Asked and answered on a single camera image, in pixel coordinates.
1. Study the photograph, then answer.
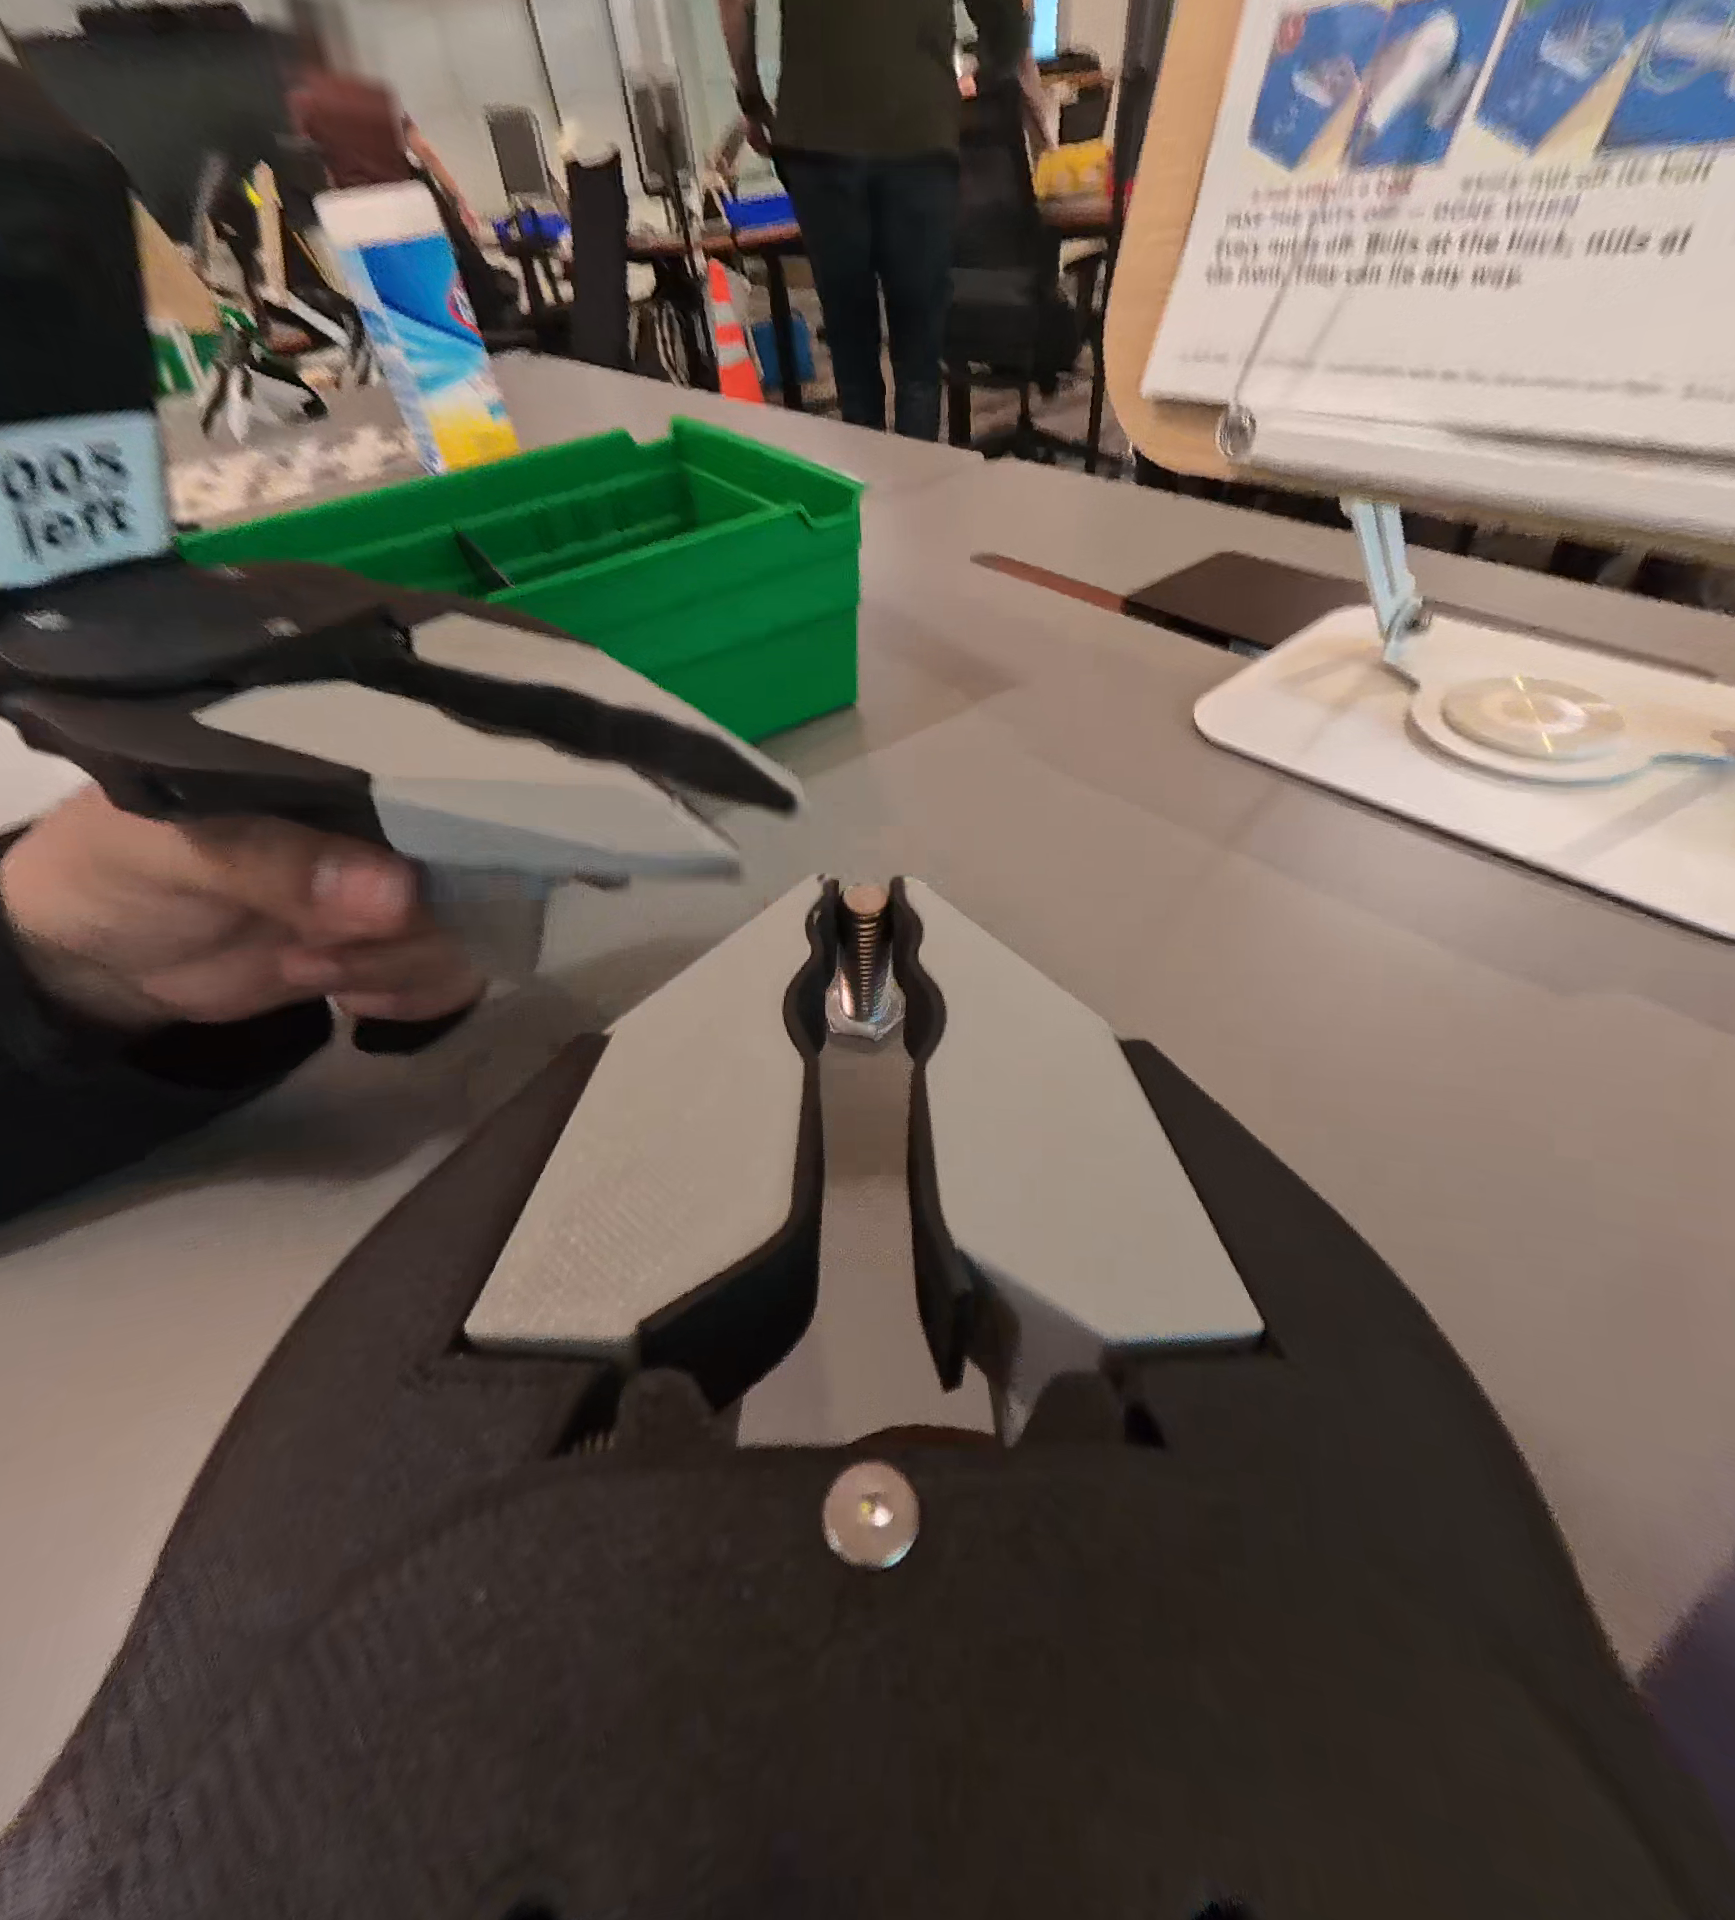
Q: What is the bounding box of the printed instruction sheet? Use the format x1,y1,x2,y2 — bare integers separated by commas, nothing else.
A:
1139,0,1735,461

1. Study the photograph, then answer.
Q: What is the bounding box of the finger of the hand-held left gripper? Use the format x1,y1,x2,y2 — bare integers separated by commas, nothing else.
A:
195,678,745,979
399,606,805,817

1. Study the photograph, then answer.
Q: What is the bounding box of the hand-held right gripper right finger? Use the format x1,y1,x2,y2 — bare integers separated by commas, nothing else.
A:
889,876,1265,1443

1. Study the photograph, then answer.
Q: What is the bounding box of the green plastic bin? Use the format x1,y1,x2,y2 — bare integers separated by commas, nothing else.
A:
177,416,865,745

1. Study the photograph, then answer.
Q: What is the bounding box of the silver hex bolt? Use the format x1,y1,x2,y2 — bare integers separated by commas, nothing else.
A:
815,879,911,1049

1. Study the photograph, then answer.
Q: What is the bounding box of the white document stand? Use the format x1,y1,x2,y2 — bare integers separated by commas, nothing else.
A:
1103,0,1735,954

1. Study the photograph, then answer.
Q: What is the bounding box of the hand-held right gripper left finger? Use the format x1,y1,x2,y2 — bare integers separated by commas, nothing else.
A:
461,876,827,1413

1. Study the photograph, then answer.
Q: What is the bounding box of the black office chair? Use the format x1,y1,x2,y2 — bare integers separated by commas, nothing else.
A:
949,75,1109,452

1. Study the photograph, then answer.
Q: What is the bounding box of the wipes canister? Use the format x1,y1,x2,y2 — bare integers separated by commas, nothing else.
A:
315,182,521,475

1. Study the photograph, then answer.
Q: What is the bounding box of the person's left hand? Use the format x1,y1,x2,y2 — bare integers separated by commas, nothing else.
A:
0,787,489,1038

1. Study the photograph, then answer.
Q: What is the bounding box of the orange traffic cone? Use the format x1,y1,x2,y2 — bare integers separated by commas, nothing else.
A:
701,259,767,405

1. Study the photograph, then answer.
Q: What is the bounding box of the black flat panel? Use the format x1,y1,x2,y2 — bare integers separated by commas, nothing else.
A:
1119,550,1371,658

